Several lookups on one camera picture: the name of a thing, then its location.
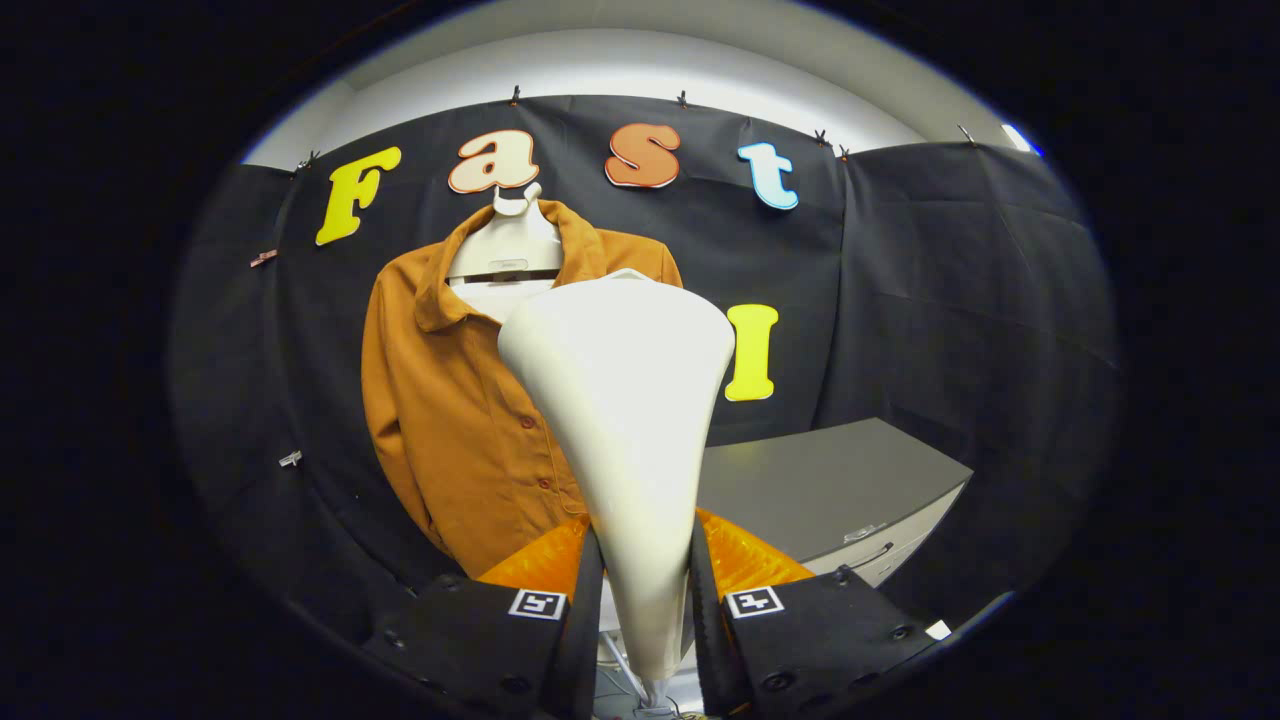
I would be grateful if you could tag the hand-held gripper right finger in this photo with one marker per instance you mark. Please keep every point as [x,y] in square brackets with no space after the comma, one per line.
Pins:
[705,620]

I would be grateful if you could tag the small ceiling light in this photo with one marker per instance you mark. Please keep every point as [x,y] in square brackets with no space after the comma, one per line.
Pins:
[1020,138]

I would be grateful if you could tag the white mannequin torso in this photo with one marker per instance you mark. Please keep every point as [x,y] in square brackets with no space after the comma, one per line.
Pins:
[505,240]

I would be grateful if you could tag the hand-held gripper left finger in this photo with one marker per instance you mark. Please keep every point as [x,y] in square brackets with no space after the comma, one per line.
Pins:
[582,640]

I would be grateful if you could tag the row of black clips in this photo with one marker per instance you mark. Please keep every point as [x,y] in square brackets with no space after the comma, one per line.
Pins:
[514,96]

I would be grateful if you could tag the black backdrop cloth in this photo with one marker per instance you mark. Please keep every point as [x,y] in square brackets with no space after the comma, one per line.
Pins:
[950,300]

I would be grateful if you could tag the white garment steamer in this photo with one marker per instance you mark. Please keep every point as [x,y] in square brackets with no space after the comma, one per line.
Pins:
[620,400]

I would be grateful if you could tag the brown button-up shirt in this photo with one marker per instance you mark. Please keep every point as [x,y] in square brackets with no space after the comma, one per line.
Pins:
[450,420]

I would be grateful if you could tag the red cloth clip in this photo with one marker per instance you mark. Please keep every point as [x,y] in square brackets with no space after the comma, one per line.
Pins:
[263,258]

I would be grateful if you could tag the metal mannequin stand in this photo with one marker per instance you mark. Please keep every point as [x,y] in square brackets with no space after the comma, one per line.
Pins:
[622,665]

